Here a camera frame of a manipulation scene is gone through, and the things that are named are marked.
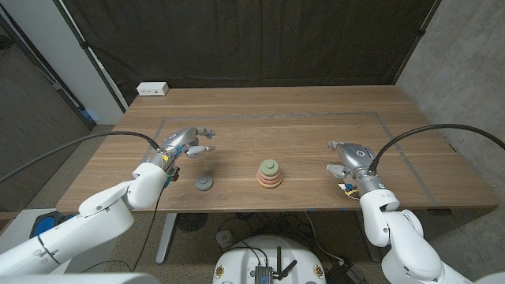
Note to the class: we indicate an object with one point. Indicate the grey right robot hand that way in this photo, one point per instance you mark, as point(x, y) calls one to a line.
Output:
point(355, 155)

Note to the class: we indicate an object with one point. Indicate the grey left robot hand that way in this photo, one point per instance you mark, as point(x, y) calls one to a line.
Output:
point(179, 138)

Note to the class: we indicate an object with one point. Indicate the small grey hanoi disk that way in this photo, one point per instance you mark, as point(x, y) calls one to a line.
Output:
point(204, 183)

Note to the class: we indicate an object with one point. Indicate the green hanoi disk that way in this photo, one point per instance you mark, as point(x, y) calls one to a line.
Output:
point(269, 167)

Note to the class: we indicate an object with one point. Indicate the pink hanoi disk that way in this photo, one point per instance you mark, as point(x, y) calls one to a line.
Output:
point(269, 177)

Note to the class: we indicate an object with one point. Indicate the coral red hanoi disk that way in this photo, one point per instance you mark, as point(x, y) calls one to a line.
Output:
point(269, 181)

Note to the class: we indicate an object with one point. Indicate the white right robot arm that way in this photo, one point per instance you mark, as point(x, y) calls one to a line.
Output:
point(410, 244)

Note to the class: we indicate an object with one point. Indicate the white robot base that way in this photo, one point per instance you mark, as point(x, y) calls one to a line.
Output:
point(240, 260)

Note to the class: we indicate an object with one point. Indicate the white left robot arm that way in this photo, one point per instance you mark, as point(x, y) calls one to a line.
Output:
point(98, 221)

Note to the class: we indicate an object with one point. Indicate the large orange hanoi disk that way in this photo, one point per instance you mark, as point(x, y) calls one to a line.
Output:
point(269, 185)

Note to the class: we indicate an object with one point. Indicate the blue right wrist connector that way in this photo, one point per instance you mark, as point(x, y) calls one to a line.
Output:
point(349, 186)

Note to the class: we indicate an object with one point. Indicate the blue wrist connector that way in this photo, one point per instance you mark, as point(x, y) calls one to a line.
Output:
point(168, 182)
point(349, 186)

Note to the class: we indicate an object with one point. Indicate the blue left wrist connector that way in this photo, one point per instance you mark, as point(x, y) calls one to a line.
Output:
point(168, 182)

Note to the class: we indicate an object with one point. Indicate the white power strip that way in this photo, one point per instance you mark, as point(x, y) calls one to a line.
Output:
point(152, 88)

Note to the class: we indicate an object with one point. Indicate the dark round floor fan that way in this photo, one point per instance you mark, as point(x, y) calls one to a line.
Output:
point(191, 221)

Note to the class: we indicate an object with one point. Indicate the grey tape outline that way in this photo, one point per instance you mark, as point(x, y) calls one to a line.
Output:
point(276, 115)

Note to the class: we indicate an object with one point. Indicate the white table leg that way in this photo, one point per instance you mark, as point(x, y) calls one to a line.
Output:
point(165, 236)

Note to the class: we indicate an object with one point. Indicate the grey round floor object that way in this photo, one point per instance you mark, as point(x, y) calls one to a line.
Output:
point(224, 238)

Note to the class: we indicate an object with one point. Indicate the black backdrop stand pole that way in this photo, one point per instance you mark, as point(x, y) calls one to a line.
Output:
point(93, 59)
point(421, 31)

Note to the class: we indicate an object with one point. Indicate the black power adapter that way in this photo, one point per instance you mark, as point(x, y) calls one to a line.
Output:
point(343, 272)

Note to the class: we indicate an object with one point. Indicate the black backdrop cloth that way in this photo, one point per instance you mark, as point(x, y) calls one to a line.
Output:
point(252, 39)

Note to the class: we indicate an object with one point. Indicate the grey antenna radio module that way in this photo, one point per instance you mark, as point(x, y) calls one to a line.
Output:
point(263, 273)

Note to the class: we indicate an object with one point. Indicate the blue black foot pedal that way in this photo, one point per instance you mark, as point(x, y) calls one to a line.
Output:
point(43, 223)

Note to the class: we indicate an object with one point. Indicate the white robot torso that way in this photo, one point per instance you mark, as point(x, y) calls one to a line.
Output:
point(79, 279)

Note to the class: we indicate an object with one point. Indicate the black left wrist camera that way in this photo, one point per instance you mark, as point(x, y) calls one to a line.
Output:
point(173, 173)

